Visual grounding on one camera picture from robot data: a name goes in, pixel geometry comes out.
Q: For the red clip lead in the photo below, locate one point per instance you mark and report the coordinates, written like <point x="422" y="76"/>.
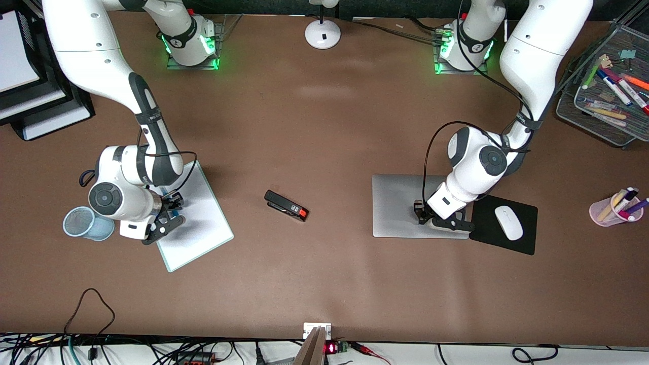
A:
<point x="367" y="350"/>

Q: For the clear right arm base plate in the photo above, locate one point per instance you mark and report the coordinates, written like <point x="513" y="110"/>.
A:
<point x="228" y="25"/>

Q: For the black mouse pad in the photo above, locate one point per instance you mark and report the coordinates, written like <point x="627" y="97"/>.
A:
<point x="484" y="243"/>

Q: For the wooden post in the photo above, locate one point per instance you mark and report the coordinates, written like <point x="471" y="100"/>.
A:
<point x="310" y="350"/>

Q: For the blue mesh pen cup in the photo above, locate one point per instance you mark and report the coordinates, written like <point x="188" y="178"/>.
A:
<point x="78" y="223"/>

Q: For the white computer mouse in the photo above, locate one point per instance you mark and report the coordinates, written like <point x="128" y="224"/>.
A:
<point x="508" y="222"/>

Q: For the white lamp base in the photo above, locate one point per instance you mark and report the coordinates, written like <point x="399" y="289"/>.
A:
<point x="323" y="33"/>

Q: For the clear left arm base plate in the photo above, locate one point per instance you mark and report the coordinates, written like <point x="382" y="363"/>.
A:
<point x="441" y="68"/>

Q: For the white paper sheet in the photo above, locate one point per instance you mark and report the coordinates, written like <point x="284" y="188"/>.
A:
<point x="50" y="124"/>
<point x="15" y="56"/>
<point x="35" y="99"/>

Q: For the wooden clip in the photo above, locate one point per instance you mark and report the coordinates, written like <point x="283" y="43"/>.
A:
<point x="605" y="61"/>

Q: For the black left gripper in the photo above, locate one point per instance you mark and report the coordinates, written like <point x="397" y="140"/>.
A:
<point x="420" y="210"/>

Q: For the red and white marker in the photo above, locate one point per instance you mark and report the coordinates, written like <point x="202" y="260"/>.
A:
<point x="631" y="94"/>

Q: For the purple marker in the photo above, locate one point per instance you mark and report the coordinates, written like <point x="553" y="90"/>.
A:
<point x="640" y="205"/>

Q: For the pink pen cup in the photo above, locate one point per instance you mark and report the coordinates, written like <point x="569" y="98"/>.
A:
<point x="603" y="215"/>

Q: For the white clipboard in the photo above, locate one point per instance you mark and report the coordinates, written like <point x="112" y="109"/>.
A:
<point x="200" y="228"/>

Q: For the yellow pen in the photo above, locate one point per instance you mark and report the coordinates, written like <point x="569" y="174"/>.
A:
<point x="611" y="205"/>

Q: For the orange marker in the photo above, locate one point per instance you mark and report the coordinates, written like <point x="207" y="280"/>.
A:
<point x="636" y="81"/>

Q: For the black and white marker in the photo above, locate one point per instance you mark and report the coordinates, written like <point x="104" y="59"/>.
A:
<point x="627" y="196"/>

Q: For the black scissors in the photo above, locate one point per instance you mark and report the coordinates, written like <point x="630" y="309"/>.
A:
<point x="85" y="178"/>

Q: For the black stapler with red end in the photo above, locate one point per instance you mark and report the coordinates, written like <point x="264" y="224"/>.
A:
<point x="284" y="204"/>

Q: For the green marker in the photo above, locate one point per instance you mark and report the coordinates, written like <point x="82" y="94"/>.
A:
<point x="593" y="75"/>

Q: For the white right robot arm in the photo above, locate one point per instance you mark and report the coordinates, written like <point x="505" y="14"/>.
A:
<point x="91" y="50"/>

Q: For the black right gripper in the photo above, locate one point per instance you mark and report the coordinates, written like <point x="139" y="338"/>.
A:
<point x="172" y="202"/>

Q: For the circuit board with red display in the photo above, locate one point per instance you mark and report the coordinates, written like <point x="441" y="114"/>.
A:
<point x="335" y="348"/>

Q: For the black stacked paper tray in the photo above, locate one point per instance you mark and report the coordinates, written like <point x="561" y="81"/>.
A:
<point x="76" y="106"/>

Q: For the silver laptop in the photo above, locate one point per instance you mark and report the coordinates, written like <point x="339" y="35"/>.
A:
<point x="395" y="208"/>

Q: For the blue and white marker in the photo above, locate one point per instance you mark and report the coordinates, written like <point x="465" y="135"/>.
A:
<point x="614" y="87"/>

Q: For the yellow pencil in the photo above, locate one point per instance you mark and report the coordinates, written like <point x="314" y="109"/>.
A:
<point x="608" y="113"/>

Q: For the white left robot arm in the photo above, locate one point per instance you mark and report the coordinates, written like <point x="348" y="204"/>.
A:
<point x="537" y="50"/>

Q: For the pink marker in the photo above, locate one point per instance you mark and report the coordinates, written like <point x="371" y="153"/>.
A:
<point x="626" y="216"/>

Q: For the black metal mesh organizer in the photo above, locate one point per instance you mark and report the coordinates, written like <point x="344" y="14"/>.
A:
<point x="628" y="126"/>

